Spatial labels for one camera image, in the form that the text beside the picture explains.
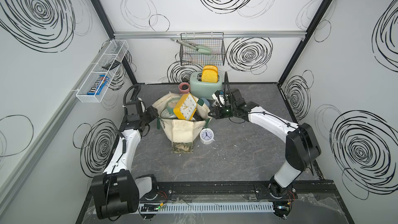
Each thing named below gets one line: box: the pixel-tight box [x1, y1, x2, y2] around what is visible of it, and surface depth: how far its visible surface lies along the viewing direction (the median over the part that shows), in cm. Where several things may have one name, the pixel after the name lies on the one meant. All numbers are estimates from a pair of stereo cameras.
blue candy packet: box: [87, 74, 110, 95], surface depth 72 cm
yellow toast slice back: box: [203, 65, 219, 72], surface depth 102 cm
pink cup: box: [178, 81, 191, 94], surface depth 107 cm
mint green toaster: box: [189, 71, 223, 100], surface depth 104 cm
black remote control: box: [101, 59, 122, 71], surface depth 82 cm
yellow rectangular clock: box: [173, 93, 198, 121], surface depth 84 cm
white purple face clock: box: [199, 128, 216, 145], surface depth 91 cm
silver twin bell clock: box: [160, 107, 179, 120], surface depth 91 cm
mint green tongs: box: [169, 38, 212, 54], surface depth 95 cm
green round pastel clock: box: [166, 96, 181, 114], surface depth 91 cm
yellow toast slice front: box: [201, 68, 219, 83], surface depth 101 cm
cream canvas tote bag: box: [152, 93, 212, 154], surface depth 82 cm
